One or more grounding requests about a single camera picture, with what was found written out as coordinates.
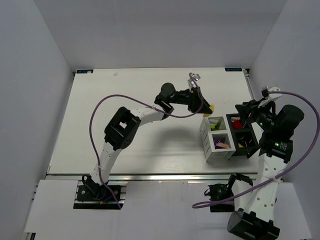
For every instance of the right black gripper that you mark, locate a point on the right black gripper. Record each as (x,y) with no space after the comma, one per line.
(246,110)

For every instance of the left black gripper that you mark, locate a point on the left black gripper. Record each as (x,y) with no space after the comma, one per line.
(193,100)

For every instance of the yellow lego brick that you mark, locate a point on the yellow lego brick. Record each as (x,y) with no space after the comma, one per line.
(209,111)

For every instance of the long green lego brick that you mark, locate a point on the long green lego brick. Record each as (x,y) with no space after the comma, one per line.
(214,127)

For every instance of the plain purple lego block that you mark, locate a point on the plain purple lego block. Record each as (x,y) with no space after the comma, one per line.
(217,144)

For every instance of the red lego brick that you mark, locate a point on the red lego brick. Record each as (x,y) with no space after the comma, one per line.
(237,125)

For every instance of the purple butterfly lego block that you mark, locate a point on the purple butterfly lego block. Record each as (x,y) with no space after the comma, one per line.
(225,145)

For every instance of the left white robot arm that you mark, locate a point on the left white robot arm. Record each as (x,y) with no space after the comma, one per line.
(123,126)

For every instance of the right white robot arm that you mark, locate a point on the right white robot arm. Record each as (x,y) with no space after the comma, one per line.
(253,216)

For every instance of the white slotted container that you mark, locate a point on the white slotted container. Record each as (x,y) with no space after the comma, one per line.
(211,154)

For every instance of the black slotted container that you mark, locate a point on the black slotted container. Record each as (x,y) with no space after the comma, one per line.
(245,136)

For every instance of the right blue corner label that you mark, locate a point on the right blue corner label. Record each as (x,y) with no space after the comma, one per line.
(233,69)

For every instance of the blue corner label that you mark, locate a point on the blue corner label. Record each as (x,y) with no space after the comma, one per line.
(233,69)
(84,71)

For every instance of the left blue corner label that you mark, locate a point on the left blue corner label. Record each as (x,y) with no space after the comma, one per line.
(84,71)

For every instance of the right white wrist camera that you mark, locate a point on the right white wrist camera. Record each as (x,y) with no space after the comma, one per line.
(270,93)

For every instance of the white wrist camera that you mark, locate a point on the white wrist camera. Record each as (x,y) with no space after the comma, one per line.
(193,80)
(270,93)

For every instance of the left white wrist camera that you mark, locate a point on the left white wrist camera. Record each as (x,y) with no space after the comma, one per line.
(193,80)

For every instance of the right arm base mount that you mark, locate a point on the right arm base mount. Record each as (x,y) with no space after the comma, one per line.
(219,191)

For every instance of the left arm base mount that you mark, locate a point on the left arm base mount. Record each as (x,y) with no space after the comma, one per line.
(86,200)

